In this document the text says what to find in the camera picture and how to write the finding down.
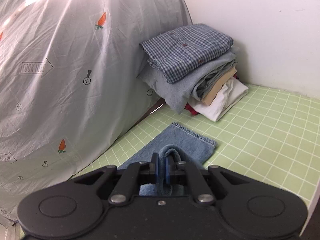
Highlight blue denim jeans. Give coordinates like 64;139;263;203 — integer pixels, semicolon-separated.
119;122;217;196

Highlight red folded garment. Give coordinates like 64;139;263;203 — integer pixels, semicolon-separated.
184;103;199;116

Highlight beige folded garment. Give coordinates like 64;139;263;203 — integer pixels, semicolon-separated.
201;67;237;106

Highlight grey-blue folded garment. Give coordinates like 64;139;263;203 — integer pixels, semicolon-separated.
138;49;236;114

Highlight white folded garment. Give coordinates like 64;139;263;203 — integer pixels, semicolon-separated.
188;77;249;122

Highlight green grid table mat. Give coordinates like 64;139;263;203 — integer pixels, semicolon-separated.
18;83;320;240

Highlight blue checkered folded shirt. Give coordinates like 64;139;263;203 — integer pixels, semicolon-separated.
141;24;234;84

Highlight white carrot print sheet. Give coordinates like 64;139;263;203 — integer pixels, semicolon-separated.
1;0;190;224

